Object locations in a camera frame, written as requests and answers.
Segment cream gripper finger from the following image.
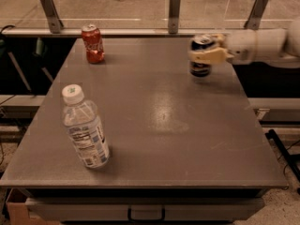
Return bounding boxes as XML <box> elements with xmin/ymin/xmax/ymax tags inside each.
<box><xmin>188</xmin><ymin>47</ymin><xmax>233</xmax><ymax>65</ymax></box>
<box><xmin>204</xmin><ymin>34</ymin><xmax>226</xmax><ymax>48</ymax></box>

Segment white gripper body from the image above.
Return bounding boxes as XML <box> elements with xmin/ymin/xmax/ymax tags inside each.
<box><xmin>226</xmin><ymin>30</ymin><xmax>256</xmax><ymax>65</ymax></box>

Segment blue pepsi can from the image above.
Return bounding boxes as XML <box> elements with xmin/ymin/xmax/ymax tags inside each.
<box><xmin>188</xmin><ymin>34</ymin><xmax>217</xmax><ymax>77</ymax></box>

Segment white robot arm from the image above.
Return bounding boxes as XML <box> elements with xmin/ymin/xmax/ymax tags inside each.
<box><xmin>187</xmin><ymin>18</ymin><xmax>300</xmax><ymax>68</ymax></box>

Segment red coke can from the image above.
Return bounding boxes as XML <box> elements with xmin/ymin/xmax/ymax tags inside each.
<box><xmin>82</xmin><ymin>24</ymin><xmax>104</xmax><ymax>64</ymax></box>

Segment black stand leg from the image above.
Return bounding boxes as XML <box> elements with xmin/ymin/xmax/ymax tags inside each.
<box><xmin>265</xmin><ymin>129</ymin><xmax>300</xmax><ymax>182</ymax></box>

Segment clear plastic water bottle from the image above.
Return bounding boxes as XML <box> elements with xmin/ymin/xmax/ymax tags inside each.
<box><xmin>62</xmin><ymin>84</ymin><xmax>110</xmax><ymax>169</ymax></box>

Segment grey table drawer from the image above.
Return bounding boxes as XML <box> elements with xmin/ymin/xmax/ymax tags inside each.
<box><xmin>25</xmin><ymin>198</ymin><xmax>264</xmax><ymax>222</ymax></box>

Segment cardboard box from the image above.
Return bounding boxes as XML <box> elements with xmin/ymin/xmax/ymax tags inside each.
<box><xmin>6</xmin><ymin>189</ymin><xmax>60</xmax><ymax>225</ymax></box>

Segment right metal railing bracket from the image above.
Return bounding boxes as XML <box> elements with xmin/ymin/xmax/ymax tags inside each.
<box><xmin>244</xmin><ymin>0</ymin><xmax>269</xmax><ymax>30</ymax></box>

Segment metal railing bracket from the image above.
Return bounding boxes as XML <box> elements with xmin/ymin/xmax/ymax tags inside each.
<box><xmin>168</xmin><ymin>0</ymin><xmax>181</xmax><ymax>34</ymax></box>
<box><xmin>39</xmin><ymin>0</ymin><xmax>64</xmax><ymax>34</ymax></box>
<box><xmin>244</xmin><ymin>0</ymin><xmax>269</xmax><ymax>30</ymax></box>

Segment middle metal railing bracket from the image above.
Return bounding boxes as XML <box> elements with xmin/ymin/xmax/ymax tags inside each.
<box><xmin>168</xmin><ymin>0</ymin><xmax>181</xmax><ymax>34</ymax></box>

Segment left metal railing bracket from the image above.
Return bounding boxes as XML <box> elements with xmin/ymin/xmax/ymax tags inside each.
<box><xmin>39</xmin><ymin>0</ymin><xmax>64</xmax><ymax>34</ymax></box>

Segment horizontal metal rail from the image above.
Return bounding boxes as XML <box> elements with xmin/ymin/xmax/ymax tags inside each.
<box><xmin>3</xmin><ymin>28</ymin><xmax>232</xmax><ymax>38</ymax></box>

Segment black drawer handle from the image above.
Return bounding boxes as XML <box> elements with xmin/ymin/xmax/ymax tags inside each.
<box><xmin>127</xmin><ymin>205</ymin><xmax>166</xmax><ymax>222</ymax></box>

